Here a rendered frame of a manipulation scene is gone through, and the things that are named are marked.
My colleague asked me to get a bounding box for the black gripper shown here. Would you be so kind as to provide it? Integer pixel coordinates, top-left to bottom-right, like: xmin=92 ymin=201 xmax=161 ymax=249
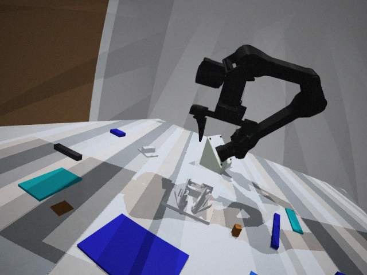
xmin=189 ymin=91 xmax=259 ymax=153

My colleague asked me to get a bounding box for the blue flat rectangular mat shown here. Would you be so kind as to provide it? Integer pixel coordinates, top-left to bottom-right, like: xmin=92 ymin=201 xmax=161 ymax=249
xmin=77 ymin=214 xmax=189 ymax=275

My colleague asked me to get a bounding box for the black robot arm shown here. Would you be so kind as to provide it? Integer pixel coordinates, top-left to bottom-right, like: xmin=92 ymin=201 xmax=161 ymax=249
xmin=196 ymin=45 xmax=327 ymax=162

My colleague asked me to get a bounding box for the black rectangular bar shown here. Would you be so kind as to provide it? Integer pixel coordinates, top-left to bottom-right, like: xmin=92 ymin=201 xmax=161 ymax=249
xmin=54 ymin=143 xmax=82 ymax=161

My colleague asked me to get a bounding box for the brown block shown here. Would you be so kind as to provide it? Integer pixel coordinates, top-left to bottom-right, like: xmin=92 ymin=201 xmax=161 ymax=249
xmin=232 ymin=224 xmax=242 ymax=237

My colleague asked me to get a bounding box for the brown flat square plate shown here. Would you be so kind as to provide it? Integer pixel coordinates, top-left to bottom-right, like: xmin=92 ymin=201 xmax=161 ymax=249
xmin=50 ymin=201 xmax=74 ymax=216

